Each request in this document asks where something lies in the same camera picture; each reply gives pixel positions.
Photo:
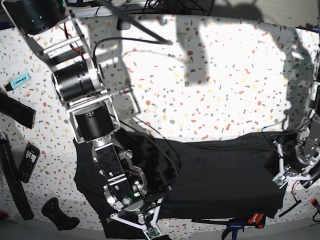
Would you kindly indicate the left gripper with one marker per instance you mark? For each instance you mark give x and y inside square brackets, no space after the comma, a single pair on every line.
[301,153]

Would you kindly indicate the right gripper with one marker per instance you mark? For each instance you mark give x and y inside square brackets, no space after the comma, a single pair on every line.
[138,173]

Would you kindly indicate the dark grey T-shirt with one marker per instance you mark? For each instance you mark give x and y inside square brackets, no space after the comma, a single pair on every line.
[210,179]

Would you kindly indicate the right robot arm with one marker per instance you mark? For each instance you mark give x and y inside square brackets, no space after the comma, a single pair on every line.
[78,82]

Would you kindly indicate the small black rod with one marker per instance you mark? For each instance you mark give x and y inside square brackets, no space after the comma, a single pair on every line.
[290,209]

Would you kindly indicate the red connector plug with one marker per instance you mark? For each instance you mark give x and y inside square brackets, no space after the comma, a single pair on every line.
[315,203]

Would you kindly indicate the small black box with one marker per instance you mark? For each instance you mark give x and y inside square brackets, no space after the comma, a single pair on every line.
[162,237]

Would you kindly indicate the black game controller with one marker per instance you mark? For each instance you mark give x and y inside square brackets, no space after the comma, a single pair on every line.
[52,211]

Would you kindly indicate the black remote control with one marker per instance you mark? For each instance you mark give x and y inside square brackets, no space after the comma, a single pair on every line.
[30,156]

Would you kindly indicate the blue orange bar clamp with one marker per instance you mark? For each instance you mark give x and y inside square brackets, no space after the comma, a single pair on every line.
[233,225]

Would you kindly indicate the long black tube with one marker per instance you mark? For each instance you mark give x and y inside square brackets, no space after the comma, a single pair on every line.
[12,178]

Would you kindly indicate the blue highlighter marker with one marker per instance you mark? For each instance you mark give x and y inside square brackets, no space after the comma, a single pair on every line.
[17,82]

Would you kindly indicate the grey monitor stand base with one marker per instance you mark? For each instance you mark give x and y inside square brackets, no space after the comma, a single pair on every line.
[123,25]

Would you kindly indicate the black cylinder handle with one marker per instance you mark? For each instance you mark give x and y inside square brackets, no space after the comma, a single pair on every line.
[311,180]

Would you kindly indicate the red tool handle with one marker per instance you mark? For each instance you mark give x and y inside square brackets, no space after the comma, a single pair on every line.
[3,215]

